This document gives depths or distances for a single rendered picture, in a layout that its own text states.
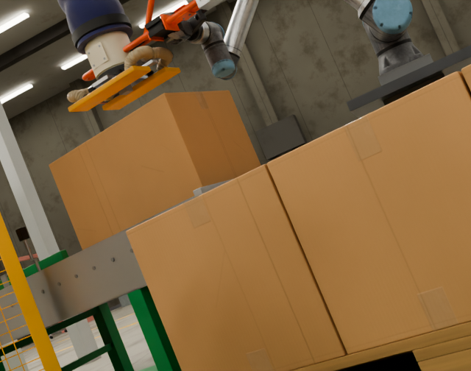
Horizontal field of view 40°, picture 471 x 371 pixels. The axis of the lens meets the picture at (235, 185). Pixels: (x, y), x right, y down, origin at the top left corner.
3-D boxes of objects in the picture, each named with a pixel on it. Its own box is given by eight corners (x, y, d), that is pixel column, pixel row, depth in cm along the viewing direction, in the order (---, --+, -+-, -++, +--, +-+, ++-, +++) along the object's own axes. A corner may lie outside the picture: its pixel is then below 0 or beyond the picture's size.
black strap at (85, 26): (62, 50, 243) (59, 40, 243) (104, 53, 263) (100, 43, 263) (104, 20, 231) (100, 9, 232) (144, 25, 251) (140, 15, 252)
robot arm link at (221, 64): (238, 72, 266) (227, 45, 267) (235, 66, 254) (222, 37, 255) (217, 82, 267) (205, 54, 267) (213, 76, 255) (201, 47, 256)
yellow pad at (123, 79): (68, 112, 241) (64, 100, 241) (87, 111, 250) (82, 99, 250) (134, 70, 224) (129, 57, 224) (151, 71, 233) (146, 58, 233)
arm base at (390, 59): (378, 82, 279) (369, 61, 279) (421, 65, 277) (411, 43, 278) (383, 73, 260) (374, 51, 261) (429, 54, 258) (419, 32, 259)
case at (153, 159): (88, 266, 237) (48, 164, 240) (156, 241, 271) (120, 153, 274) (212, 208, 205) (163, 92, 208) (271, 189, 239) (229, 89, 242)
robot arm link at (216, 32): (229, 40, 263) (220, 18, 264) (213, 38, 252) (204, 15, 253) (212, 51, 267) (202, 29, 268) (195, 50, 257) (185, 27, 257)
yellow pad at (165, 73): (103, 110, 257) (98, 99, 258) (119, 110, 266) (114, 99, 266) (166, 71, 241) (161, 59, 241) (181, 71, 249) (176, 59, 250)
